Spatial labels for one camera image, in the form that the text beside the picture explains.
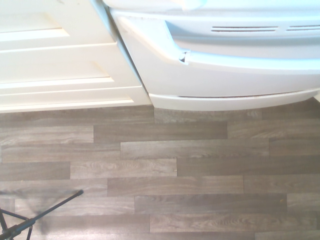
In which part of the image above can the white oven bottom drawer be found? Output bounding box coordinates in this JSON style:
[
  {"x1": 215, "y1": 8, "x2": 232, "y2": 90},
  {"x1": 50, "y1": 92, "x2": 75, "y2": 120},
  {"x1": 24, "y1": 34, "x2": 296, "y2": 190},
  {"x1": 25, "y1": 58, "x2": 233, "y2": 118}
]
[{"x1": 115, "y1": 15, "x2": 320, "y2": 99}]

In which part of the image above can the white oven range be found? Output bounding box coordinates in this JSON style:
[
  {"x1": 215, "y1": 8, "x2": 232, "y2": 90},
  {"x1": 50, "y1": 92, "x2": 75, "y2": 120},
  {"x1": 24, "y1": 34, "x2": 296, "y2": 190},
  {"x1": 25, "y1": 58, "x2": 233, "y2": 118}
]
[{"x1": 89, "y1": 0, "x2": 320, "y2": 112}]

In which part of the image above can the cream cabinet door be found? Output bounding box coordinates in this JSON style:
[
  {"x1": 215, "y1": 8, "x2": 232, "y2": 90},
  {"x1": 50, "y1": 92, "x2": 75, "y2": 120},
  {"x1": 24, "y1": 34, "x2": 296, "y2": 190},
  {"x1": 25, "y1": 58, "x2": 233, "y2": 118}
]
[{"x1": 0, "y1": 0, "x2": 153, "y2": 113}]

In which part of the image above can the black tripod stand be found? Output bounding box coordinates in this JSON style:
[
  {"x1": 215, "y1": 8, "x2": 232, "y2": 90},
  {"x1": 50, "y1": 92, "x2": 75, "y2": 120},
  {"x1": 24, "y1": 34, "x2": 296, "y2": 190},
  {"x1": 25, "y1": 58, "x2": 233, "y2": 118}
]
[{"x1": 0, "y1": 189, "x2": 85, "y2": 240}]

